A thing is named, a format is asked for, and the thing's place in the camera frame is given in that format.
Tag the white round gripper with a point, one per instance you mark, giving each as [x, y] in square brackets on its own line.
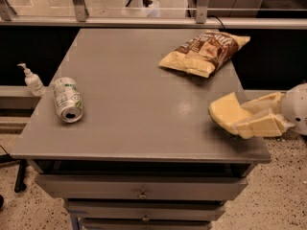
[295, 108]

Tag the brown yellow chip bag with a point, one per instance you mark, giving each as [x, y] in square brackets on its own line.
[205, 54]

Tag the silver green soda can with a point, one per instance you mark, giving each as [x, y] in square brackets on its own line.
[68, 100]

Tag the yellow sponge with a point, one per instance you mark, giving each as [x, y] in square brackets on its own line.
[227, 112]

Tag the grey drawer cabinet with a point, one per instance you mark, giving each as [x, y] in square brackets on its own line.
[146, 154]

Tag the black chair leg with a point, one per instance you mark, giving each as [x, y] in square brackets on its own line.
[19, 183]

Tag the metal glass railing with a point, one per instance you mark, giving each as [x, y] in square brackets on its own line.
[229, 14]

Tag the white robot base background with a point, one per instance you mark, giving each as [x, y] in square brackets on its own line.
[141, 8]

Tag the white pump sanitizer bottle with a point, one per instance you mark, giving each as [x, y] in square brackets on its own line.
[33, 81]

